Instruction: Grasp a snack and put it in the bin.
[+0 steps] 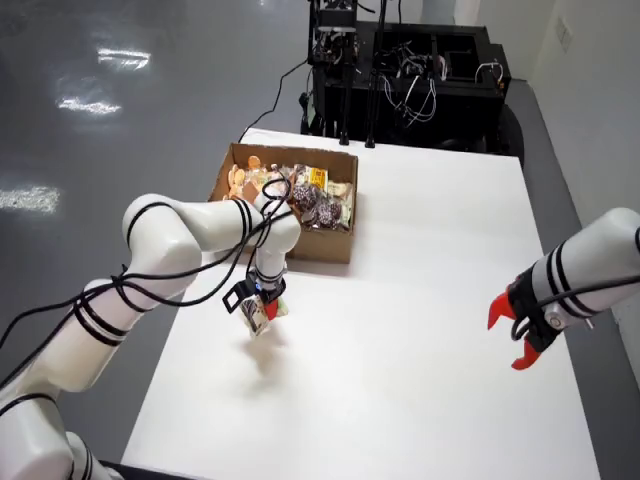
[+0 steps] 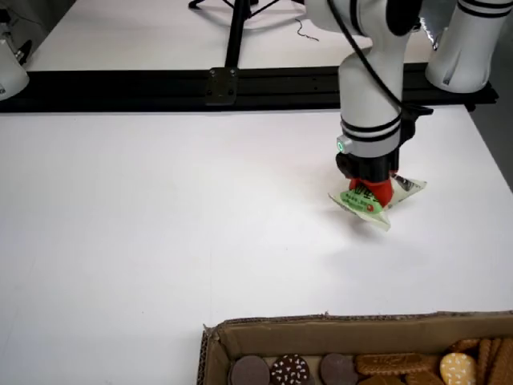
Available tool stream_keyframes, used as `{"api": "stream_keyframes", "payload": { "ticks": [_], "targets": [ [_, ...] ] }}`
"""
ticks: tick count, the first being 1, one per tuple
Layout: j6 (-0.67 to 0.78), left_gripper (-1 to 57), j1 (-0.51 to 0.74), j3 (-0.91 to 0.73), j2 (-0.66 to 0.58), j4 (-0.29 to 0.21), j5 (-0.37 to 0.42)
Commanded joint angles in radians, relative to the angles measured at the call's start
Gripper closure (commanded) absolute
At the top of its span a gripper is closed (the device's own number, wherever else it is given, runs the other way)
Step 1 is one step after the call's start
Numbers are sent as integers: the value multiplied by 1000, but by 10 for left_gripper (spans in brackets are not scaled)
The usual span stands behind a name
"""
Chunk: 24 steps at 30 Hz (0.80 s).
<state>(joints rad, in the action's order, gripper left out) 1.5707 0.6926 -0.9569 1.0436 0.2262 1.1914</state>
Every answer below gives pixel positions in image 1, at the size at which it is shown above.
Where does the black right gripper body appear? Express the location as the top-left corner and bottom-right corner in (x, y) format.
(505, 272), (566, 354)

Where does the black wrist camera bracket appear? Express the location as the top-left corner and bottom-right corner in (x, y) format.
(222, 282), (257, 316)

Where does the green snack packet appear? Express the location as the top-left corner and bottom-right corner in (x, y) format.
(238, 295), (291, 339)

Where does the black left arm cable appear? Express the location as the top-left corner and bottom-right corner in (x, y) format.
(0, 177), (294, 391)

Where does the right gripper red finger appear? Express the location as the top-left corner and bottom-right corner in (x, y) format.
(510, 339), (544, 372)
(487, 292), (514, 331)

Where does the white looped cable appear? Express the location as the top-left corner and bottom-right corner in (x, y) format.
(474, 58), (504, 84)

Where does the black equipment cabinet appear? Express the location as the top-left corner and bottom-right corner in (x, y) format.
(299, 22), (526, 156)

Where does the black stand pole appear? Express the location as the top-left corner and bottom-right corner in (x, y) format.
(364, 0), (390, 150)
(339, 29), (352, 147)

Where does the black floor cable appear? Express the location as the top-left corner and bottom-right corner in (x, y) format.
(238, 57), (314, 144)

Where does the brown cardboard box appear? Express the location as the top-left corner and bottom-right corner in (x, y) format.
(207, 142), (360, 265)

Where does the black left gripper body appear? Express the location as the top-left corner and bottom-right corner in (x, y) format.
(248, 272), (289, 304)

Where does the white cable bundle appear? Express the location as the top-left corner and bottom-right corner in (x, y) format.
(382, 44), (439, 124)

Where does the black electronics rack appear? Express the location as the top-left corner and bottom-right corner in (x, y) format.
(308, 0), (359, 66)

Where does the chocolate cookie with white sprinkles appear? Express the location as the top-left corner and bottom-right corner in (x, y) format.
(292, 184), (317, 209)
(315, 198), (343, 229)

